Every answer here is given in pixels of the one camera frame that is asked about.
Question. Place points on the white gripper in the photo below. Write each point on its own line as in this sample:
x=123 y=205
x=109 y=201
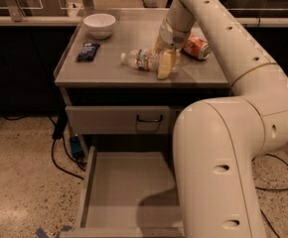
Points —
x=169 y=36

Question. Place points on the clear plastic water bottle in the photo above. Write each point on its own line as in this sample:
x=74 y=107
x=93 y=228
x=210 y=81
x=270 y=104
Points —
x=141 y=59

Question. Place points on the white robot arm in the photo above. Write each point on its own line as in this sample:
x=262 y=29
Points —
x=215 y=140

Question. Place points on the grey drawer cabinet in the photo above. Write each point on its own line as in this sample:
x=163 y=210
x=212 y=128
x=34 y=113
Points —
x=106 y=82

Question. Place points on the closed grey drawer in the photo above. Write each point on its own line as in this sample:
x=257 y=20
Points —
x=117 y=120

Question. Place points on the open grey drawer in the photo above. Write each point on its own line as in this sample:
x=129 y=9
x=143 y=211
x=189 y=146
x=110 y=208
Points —
x=128 y=195

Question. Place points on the orange soda can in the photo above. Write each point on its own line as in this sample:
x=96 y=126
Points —
x=197 y=48

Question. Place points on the white bowl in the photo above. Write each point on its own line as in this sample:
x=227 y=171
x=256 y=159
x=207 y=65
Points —
x=100 y=25

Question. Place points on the dark blue snack packet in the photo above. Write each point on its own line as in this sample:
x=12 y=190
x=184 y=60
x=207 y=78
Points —
x=88 y=52

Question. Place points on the blue power adapter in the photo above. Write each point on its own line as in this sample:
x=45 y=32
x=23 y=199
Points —
x=76 y=148

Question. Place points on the long grey counter ledge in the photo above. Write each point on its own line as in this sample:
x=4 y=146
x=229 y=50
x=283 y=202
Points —
x=157 y=14

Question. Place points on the blue floor tape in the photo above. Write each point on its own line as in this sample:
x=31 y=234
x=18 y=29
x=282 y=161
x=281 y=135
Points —
x=49 y=233

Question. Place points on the black drawer handle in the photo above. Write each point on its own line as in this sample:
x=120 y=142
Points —
x=150 y=120

